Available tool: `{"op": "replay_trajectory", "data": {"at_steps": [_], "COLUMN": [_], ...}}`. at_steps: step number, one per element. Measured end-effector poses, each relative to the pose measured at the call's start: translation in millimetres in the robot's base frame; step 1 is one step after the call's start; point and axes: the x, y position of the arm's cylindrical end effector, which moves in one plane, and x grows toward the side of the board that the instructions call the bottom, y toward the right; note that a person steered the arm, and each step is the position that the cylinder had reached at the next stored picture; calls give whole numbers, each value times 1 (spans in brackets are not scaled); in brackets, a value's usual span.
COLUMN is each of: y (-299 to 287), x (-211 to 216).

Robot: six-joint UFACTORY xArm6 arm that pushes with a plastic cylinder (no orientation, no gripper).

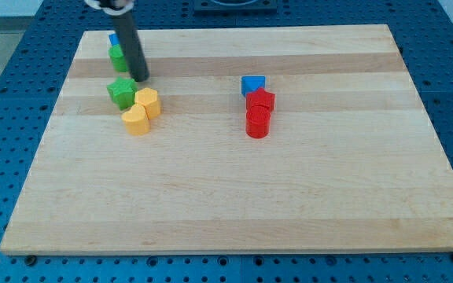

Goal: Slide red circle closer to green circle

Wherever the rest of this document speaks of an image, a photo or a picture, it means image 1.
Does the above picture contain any green circle block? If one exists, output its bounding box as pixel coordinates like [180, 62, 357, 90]
[108, 44, 128, 72]

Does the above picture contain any green star block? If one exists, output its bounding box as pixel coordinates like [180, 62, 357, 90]
[106, 77, 138, 110]

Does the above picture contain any white rod mount collar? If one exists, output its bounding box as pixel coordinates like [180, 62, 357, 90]
[84, 0, 134, 17]

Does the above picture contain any yellow hexagon block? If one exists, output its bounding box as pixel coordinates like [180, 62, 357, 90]
[134, 87, 161, 119]

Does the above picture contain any red star block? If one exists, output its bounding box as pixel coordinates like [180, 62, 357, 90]
[245, 87, 275, 112]

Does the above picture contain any blue triangle block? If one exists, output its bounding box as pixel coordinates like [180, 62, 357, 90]
[241, 75, 266, 97]

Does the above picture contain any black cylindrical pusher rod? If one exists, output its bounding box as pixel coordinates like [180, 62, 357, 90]
[111, 6, 149, 82]

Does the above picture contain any red circle block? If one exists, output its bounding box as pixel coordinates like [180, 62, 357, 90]
[245, 105, 271, 138]

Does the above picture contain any yellow heart block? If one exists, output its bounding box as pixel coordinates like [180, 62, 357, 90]
[121, 104, 150, 136]

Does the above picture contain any wooden board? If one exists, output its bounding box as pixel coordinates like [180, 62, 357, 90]
[0, 24, 453, 255]

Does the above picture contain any blue cube block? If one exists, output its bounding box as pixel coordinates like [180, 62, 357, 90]
[109, 33, 120, 46]

